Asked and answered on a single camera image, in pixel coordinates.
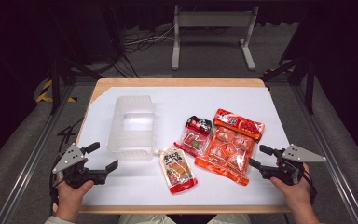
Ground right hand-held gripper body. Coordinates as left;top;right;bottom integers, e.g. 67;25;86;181
259;143;327;187

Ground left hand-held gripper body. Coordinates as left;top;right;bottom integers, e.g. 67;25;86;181
51;142;109;189

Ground orange snack bag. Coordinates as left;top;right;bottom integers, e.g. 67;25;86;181
194;107;266;187

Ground translucent plastic storage box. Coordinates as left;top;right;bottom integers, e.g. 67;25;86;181
106;94;157;161

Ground small red black snack packet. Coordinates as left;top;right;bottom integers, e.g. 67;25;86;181
172;115;213;159

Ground person's right hand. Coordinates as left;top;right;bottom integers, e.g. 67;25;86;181
269;162;317;218

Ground person's left hand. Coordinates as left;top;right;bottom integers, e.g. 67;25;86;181
55;177;95;222

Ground red spout pouch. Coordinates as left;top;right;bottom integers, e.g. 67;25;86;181
154;146;200;195

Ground yellow black hazard tape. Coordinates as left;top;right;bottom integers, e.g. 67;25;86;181
34;78;78;104

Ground black metal stand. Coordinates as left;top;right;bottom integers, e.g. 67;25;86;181
46;6;104;116
260;54;318;116

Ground white table mat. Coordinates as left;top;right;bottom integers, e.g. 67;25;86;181
76;86;295;207

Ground wooden table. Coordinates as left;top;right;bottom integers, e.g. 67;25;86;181
52;77;295;216

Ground white metal stand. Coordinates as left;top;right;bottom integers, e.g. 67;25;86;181
171;4;261;72

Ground aluminium floor rail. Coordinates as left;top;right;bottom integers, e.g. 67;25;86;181
291;83;358;224
0;83;76;224

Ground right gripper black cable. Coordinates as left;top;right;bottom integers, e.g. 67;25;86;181
303;170;319;206

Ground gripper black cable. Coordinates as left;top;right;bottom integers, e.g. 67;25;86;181
303;170;319;206
48;153;62;208

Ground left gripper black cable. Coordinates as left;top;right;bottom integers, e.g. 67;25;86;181
48;153;62;208

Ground floor cable bundle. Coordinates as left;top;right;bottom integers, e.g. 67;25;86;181
89;24;176;78

